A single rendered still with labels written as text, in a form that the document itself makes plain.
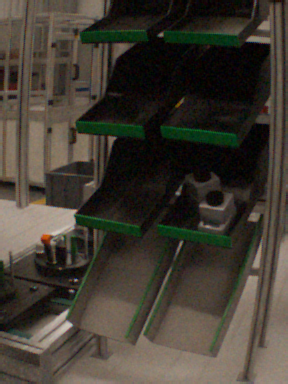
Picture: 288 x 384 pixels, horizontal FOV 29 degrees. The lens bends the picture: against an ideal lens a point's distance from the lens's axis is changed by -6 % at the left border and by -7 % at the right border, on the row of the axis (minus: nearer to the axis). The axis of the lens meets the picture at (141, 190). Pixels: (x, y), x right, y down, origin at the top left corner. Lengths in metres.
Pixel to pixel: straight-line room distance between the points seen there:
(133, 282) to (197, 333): 0.17
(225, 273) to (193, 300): 0.08
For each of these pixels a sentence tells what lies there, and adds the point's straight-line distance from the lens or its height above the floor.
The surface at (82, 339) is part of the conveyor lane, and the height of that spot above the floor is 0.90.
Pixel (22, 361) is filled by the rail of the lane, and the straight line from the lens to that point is 1.08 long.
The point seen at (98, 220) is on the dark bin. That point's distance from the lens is 1.00.
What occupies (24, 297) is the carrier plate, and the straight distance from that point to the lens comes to 1.27.
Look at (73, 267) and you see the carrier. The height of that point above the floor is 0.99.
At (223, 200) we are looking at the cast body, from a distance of 0.92.
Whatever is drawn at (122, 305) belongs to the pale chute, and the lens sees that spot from 1.07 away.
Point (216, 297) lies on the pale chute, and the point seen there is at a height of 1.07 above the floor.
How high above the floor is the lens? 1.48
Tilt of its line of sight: 13 degrees down
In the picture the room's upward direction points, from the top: 2 degrees clockwise
